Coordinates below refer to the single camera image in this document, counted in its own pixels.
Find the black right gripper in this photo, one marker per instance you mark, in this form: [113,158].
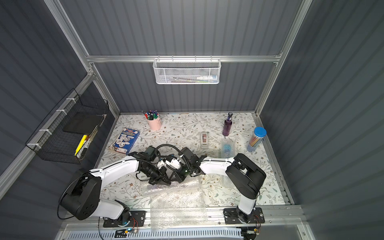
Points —
[186,167]

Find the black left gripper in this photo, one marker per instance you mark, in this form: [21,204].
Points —
[159,177]

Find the clear tape dispenser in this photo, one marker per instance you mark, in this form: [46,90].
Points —
[204,140]

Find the clear bubble wrap sheet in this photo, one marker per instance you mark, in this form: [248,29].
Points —
[180,204]
[226,140]

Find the purple bottle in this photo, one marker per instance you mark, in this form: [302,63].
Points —
[227,125]

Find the blue glass bottle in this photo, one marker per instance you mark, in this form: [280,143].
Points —
[227,151]

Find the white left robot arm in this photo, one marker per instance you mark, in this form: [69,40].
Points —
[82,198]

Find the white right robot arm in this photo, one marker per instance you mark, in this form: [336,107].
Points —
[245,175]

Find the blue children's book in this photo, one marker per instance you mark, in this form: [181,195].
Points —
[126,141]

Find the pink pen holder cup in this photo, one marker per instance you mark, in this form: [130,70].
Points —
[155,124]

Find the yellow highlighter marker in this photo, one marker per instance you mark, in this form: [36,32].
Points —
[81,143]

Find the blue-lidded pencil tube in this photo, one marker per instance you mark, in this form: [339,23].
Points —
[258,134]

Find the black notebook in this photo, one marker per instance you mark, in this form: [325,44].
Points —
[83,123]

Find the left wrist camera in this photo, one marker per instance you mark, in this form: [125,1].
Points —
[161,164]

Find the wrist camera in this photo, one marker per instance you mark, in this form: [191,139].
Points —
[161,164]
[174,163]

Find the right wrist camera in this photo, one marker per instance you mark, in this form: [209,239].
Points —
[174,163]

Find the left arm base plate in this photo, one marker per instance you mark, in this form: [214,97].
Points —
[127,219]

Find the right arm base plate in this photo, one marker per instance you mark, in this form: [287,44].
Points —
[235,216]

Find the black wire wall basket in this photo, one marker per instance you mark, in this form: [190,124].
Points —
[67,135]

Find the white wire mesh basket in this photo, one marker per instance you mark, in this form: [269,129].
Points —
[197,72]

